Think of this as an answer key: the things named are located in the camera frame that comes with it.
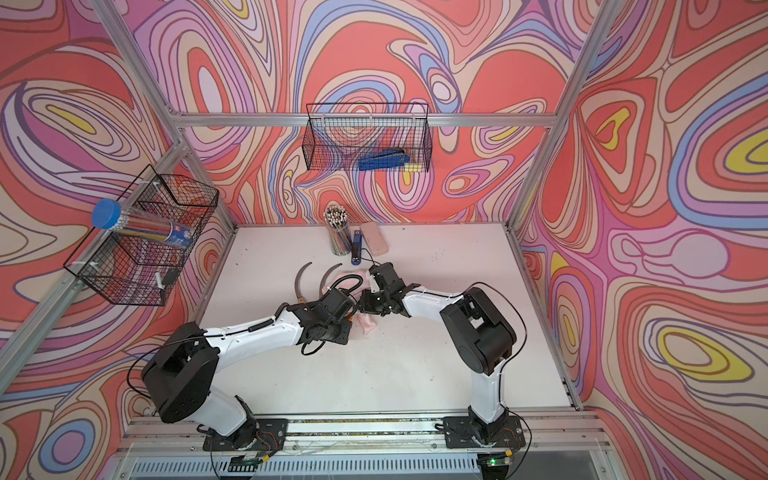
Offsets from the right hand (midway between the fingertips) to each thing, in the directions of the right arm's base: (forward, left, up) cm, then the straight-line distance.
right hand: (361, 312), depth 93 cm
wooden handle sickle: (+6, +20, -1) cm, 21 cm away
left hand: (-7, +3, +1) cm, 8 cm away
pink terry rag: (-2, 0, +20) cm, 20 cm away
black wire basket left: (-1, +54, +28) cm, 61 cm away
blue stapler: (+28, +3, -1) cm, 28 cm away
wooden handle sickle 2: (+16, +14, -2) cm, 21 cm away
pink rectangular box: (+31, -5, -1) cm, 32 cm away
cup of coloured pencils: (+27, +8, +16) cm, 32 cm away
